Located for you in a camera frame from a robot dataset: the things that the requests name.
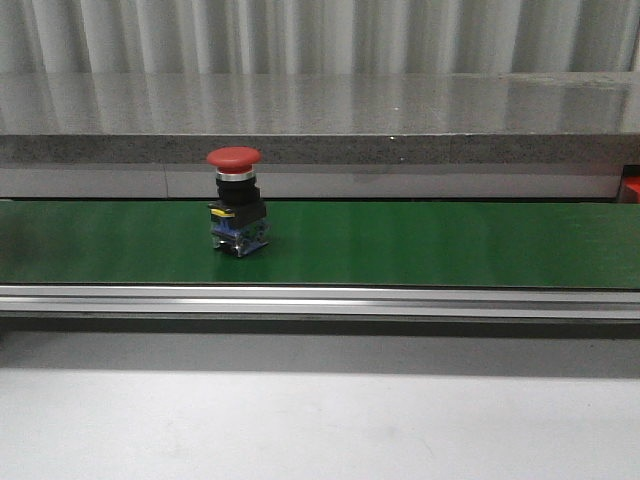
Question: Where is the grey stone counter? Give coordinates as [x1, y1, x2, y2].
[1, 72, 639, 199]

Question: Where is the green conveyor belt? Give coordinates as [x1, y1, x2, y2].
[1, 200, 639, 289]

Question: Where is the white pleated curtain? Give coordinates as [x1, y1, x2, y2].
[1, 1, 639, 74]

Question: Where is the aluminium conveyor frame rail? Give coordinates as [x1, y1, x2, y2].
[1, 285, 639, 323]

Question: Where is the red mushroom push button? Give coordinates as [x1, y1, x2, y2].
[206, 146, 269, 258]

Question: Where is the red box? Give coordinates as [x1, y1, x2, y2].
[618, 176, 640, 204]

